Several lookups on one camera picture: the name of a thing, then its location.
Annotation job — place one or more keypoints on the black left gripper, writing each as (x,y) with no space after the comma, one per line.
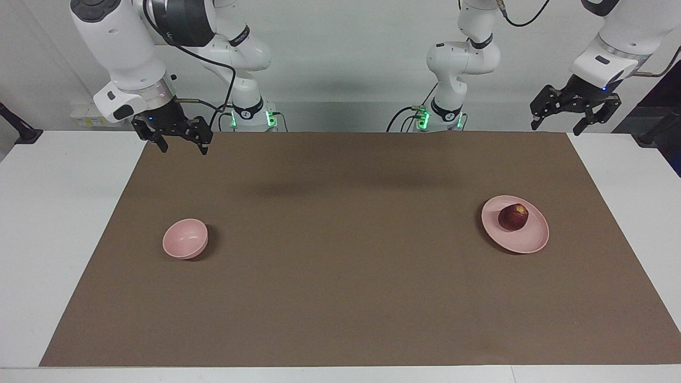
(582,93)

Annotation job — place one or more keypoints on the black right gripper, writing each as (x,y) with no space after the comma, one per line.
(165,119)

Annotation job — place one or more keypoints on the dark red apple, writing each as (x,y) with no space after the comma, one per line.
(513,217)

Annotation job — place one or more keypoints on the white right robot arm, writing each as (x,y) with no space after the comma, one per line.
(122,48)

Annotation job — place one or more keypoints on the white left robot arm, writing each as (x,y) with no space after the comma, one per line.
(457,58)

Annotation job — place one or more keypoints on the pink bowl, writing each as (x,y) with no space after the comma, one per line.
(183,238)

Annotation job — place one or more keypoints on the pink plate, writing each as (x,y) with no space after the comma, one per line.
(524,239)

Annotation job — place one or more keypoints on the black clamp stand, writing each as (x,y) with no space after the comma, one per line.
(657,132)
(24,133)

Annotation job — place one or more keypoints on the brown table mat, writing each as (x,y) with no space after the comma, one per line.
(340,266)

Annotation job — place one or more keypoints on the white wall power strip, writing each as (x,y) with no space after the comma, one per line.
(85,118)

